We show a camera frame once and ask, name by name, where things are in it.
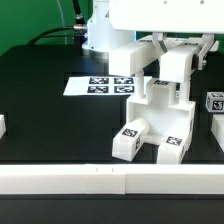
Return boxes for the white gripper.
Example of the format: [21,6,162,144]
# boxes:
[109,0,224,70]

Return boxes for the white chair back frame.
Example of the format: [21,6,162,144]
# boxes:
[109,36,217,83]

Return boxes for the white chair seat part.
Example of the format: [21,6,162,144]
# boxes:
[126,74,195,146]

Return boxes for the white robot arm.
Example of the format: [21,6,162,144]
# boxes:
[83,0,224,81]

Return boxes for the white tagged cube block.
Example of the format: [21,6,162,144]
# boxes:
[206,92,224,112]
[175,90,180,100]

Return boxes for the white right tagged cube block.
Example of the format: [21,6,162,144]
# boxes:
[206,92,224,112]

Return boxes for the white part at right edge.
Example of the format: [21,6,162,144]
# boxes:
[211,114,224,152]

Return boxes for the white part at edge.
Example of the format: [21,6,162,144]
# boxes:
[211,114,224,152]
[0,115,6,139]

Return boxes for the white sheet with four tags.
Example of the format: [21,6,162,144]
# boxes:
[63,76,154,98]

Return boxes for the white part at left edge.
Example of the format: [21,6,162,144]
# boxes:
[0,115,6,139]

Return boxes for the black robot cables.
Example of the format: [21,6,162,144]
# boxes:
[26,0,88,47]

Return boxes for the white front rail fixture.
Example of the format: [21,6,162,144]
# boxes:
[0,164,224,195]

